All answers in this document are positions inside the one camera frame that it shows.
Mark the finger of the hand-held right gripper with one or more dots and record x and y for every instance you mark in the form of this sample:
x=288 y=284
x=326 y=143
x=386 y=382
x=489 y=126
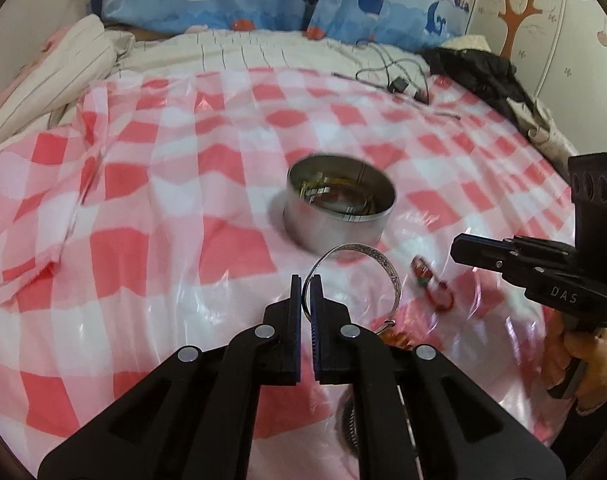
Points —
x=538 y=249
x=478 y=256

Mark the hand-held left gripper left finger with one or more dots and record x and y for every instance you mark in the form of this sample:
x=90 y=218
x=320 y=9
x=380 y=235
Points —
x=294 y=330

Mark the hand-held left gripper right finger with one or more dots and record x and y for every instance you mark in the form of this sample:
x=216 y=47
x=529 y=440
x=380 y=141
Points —
x=319 y=350

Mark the twisted dark silver bangle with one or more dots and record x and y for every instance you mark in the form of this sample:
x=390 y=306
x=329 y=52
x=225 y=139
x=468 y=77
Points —
x=351 y=420

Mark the engraved silver bangle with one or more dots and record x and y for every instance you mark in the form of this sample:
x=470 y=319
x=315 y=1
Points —
x=386 y=265

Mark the silver round tin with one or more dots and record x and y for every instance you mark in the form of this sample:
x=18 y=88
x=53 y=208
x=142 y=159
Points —
x=323 y=232

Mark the thin gold bangle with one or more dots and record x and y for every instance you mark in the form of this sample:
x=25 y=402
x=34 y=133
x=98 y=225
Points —
x=313 y=190

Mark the person's right hand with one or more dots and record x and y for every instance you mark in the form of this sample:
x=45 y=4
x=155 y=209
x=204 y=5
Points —
x=601 y=365

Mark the beige patterned fabric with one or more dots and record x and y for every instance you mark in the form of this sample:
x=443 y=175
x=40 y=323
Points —
x=553 y=135

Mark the black jacket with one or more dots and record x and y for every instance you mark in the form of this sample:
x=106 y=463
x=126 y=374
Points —
x=483 y=75

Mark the black charger adapter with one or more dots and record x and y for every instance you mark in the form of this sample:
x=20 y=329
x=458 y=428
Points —
x=398 y=84

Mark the red checkered plastic tablecloth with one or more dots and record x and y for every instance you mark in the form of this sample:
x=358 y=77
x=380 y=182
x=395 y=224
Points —
x=158 y=185

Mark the white striped quilt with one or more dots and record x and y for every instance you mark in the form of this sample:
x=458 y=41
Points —
x=263 y=50

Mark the red fruit wall sticker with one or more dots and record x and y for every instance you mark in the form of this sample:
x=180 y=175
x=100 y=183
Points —
x=604 y=39

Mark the orange tree wall sticker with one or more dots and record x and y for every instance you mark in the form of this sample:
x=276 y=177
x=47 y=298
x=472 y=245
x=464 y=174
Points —
x=511 y=25

